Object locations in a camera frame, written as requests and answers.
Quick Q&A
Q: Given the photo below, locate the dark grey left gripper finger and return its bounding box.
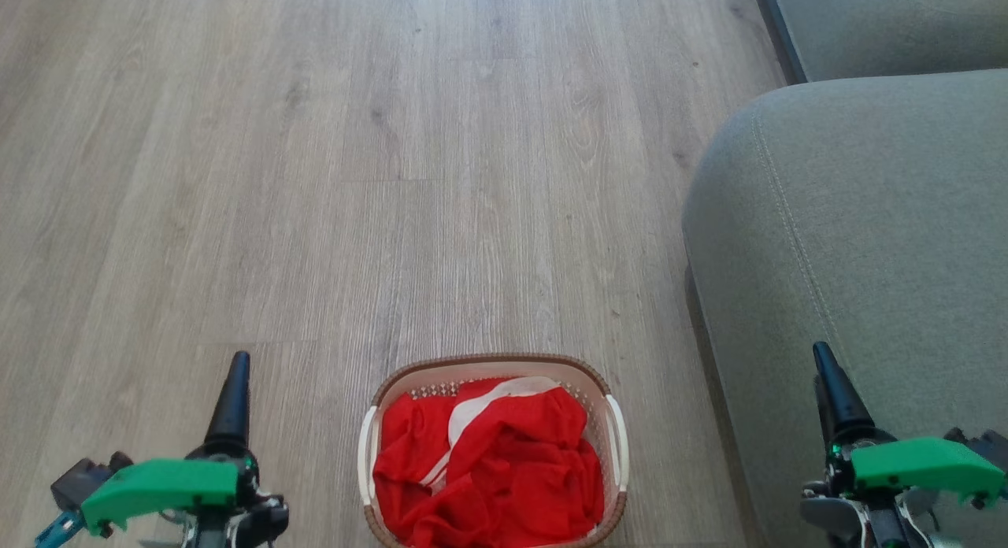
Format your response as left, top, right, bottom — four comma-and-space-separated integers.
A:
206, 351, 242, 446
228, 351, 251, 448

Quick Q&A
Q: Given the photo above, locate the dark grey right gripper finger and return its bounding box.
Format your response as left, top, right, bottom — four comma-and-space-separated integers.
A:
813, 342, 850, 445
820, 342, 875, 440

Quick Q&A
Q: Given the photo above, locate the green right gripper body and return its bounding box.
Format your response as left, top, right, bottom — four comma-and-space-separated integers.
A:
824, 428, 1007, 508

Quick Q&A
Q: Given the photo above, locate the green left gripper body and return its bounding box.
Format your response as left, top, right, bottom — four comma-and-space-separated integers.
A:
81, 444, 261, 537

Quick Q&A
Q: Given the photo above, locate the red and white garment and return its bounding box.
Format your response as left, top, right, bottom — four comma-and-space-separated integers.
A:
372, 376, 606, 548

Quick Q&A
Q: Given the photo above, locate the grey fabric sofa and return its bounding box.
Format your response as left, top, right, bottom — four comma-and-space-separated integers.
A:
682, 68, 1008, 548

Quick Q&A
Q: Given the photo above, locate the grey sofa section dark base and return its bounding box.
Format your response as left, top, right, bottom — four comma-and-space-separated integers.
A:
750, 0, 1008, 85

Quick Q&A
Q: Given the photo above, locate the cream laundry basket brown rim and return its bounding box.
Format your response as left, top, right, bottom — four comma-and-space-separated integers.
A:
358, 353, 630, 548

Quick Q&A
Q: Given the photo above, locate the blue left camera cable plug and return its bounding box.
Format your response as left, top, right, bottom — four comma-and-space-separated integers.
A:
35, 510, 84, 548

